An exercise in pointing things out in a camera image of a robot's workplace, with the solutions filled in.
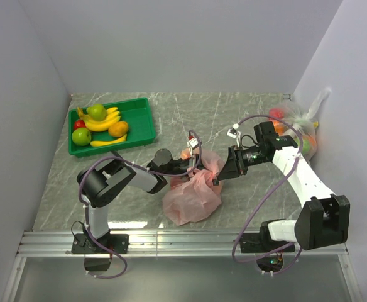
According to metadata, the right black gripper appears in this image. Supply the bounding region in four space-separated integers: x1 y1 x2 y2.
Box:
217 144 270 180

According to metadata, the pink plastic bag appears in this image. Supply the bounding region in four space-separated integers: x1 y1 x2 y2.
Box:
162 150 224 226

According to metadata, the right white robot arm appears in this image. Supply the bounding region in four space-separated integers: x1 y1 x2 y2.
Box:
213 121 350 251

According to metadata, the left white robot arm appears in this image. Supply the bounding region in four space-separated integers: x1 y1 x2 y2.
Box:
77 148 204 254

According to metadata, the orange fake orange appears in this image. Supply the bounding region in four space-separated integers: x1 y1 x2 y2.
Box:
108 121 129 138

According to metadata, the clear bag of fruits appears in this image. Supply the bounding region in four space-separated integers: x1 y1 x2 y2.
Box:
268 88 331 161

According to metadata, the yellow fake banana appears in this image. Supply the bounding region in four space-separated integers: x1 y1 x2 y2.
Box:
90 134 127 148

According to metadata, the green fake pear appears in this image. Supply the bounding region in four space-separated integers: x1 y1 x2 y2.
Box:
86 104 107 121

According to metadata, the green fake apple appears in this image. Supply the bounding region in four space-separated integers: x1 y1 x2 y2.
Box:
72 128 92 146

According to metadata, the red fake strawberry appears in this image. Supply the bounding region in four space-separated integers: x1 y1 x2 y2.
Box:
74 119 86 130

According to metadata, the green plastic tray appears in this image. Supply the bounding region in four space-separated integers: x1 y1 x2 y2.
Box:
68 98 156 158

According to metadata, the small yellow banana bunch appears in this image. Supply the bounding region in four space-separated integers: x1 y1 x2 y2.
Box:
76 107 121 132

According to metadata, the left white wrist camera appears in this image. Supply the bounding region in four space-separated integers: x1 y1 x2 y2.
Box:
187 135 199 154

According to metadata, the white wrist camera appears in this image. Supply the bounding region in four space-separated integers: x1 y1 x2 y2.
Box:
227 123 241 148
187 135 199 154

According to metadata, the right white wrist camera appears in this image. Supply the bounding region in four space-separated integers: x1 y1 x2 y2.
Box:
227 123 241 148

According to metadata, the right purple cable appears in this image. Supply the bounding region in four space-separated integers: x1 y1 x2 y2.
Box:
231 115 304 276

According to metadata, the aluminium mounting rail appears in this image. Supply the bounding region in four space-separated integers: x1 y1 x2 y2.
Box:
16 228 349 258

